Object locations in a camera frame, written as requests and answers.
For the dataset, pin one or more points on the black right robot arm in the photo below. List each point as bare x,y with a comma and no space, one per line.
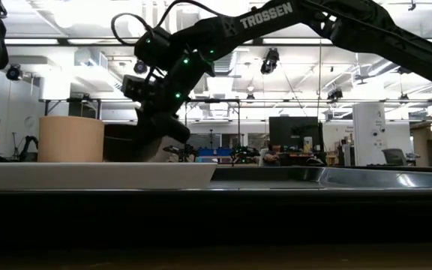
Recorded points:
313,18

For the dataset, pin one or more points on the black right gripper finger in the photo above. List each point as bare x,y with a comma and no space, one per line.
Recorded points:
155,152

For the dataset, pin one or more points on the grey office chair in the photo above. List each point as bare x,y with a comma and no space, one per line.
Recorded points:
394,155

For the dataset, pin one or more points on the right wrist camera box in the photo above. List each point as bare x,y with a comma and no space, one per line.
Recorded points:
133,88

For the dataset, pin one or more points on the black ceiling spotlight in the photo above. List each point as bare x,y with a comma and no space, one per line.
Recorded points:
269,60
335,94
140,67
13,72

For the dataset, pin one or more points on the white pillar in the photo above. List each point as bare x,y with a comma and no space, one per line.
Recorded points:
366,123

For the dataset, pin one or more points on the black workbench frame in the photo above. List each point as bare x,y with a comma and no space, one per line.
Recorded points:
71,100

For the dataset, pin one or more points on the black monitor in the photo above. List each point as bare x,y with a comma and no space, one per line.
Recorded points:
291,131

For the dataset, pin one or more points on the orange cup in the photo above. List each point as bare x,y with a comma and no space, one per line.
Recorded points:
69,138

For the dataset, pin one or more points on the white plate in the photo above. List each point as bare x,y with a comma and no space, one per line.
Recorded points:
88,176

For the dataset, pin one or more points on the blue bins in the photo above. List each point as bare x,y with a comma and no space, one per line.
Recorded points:
214,152

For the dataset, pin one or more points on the black bowl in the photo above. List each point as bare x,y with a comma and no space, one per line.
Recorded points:
120,144

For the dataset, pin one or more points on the person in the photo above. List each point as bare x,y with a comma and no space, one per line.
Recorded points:
272,157

